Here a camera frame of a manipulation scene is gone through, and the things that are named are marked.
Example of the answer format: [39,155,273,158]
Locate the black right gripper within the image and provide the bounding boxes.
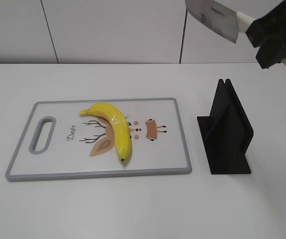
[246,0,286,69]

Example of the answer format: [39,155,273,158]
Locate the yellow plastic banana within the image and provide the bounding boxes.
[79,102,132,162]

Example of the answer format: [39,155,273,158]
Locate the white-handled cleaver knife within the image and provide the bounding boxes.
[185,0,286,66]

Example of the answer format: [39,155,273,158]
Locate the black knife stand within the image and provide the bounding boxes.
[197,79,254,175]

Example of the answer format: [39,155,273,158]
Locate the white grey-rimmed cutting board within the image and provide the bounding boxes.
[5,98,192,181]

